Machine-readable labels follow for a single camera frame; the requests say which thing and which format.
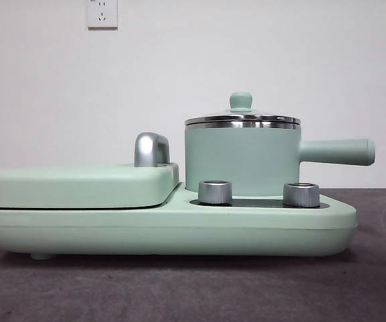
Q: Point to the glass pot lid green knob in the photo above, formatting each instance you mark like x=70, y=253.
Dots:
x=240, y=100

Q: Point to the silver control knob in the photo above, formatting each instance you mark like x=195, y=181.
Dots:
x=214, y=192
x=300, y=194

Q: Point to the mint green breakfast machine base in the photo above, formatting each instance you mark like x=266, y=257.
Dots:
x=179, y=231

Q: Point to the white wall socket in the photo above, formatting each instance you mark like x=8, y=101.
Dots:
x=102, y=15

